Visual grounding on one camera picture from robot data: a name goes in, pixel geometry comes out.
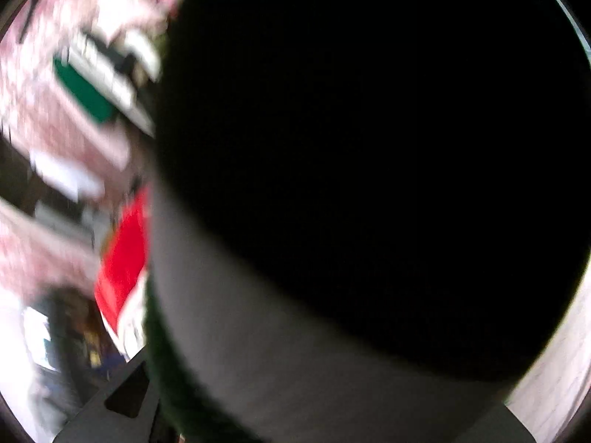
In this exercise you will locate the green white varsity jacket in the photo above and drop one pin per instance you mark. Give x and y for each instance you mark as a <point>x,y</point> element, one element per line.
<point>369,217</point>

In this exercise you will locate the red floral blanket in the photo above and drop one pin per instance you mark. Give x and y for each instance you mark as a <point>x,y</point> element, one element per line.
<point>119,289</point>

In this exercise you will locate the cluttered low table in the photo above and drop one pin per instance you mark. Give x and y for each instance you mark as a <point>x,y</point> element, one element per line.
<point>61,320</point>

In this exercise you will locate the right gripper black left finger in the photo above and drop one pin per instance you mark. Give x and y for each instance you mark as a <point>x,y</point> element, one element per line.
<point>121,412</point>

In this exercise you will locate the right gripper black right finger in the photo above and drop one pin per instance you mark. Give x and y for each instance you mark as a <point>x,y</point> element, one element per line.
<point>497,425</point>

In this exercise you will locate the clothes pile on rack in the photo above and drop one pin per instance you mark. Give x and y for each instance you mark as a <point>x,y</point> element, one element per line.
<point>110,80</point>

